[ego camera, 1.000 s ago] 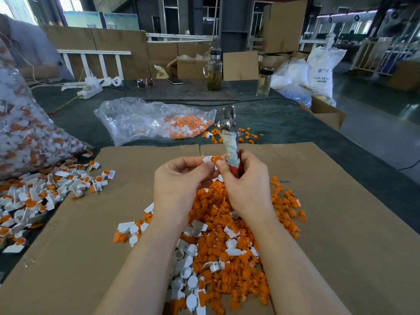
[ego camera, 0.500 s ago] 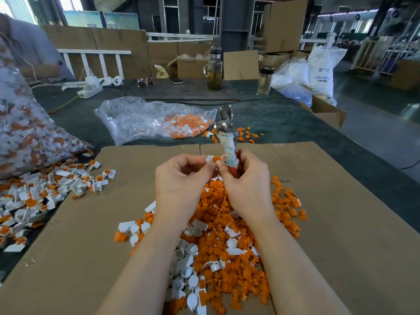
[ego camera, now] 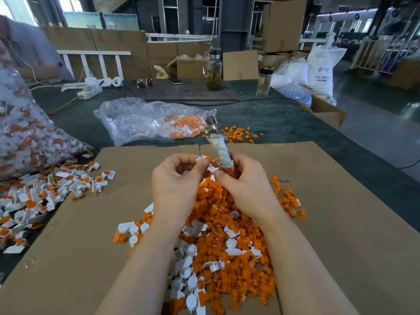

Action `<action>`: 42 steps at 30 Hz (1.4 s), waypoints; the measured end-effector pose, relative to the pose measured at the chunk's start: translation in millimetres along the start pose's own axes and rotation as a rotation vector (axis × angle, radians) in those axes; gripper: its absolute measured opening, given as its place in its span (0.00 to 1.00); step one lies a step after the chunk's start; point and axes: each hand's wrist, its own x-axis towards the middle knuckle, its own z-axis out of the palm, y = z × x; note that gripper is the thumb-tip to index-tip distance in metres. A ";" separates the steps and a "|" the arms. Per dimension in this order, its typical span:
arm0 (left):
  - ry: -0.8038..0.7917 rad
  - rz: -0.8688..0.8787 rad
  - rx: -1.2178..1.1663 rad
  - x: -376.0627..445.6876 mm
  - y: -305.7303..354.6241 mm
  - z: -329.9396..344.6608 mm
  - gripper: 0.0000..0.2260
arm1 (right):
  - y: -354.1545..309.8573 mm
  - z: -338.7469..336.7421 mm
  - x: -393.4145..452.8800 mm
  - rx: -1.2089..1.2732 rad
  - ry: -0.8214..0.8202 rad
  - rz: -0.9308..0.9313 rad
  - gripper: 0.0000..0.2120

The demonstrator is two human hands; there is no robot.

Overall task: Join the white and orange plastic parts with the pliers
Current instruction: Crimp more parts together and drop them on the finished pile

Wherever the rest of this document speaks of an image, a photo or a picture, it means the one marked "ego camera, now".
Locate white power strip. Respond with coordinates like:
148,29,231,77
61,76,123,101

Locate flat brown cardboard panel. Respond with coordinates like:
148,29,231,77
222,49,259,81

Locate brown cardboard sheet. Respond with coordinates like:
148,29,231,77
0,145,202,315
198,141,420,315

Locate glass bottle with black lid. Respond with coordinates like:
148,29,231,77
256,66,274,96

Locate person's right hand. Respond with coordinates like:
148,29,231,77
213,150,284,219

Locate person's left hand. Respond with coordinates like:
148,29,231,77
151,153,211,225

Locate white railing frame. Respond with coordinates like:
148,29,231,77
57,49,131,81

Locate clear blue plastic bag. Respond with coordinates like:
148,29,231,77
269,57,313,106

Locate open brown cardboard box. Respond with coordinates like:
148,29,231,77
300,95,348,130

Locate silver red-handled pliers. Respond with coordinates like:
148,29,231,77
203,115,240,179

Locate open cardboard box with paper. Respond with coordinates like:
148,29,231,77
166,52,212,80

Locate small clear plastic bag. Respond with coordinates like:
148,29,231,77
93,97,217,147

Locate person's left forearm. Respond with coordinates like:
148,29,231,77
95,216,186,315

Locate white woven sack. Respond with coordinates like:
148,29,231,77
307,32,347,104

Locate pile of orange and white parts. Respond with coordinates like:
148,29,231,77
113,155,308,315

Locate large clear bag of seals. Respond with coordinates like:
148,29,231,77
0,39,93,180

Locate dark steel pillar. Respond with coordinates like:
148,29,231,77
219,0,255,52

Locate white metal rack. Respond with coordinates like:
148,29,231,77
352,35,420,75

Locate scatter of orange offcuts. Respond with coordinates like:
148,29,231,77
220,125,263,143

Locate row of upright cardboard sheets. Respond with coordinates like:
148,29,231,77
39,25,215,81

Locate glass tea jar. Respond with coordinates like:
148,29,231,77
203,46,223,91

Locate tall brown cardboard box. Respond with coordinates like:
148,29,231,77
262,0,308,53

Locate pile of assembled white-orange parts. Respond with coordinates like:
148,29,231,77
0,151,118,287

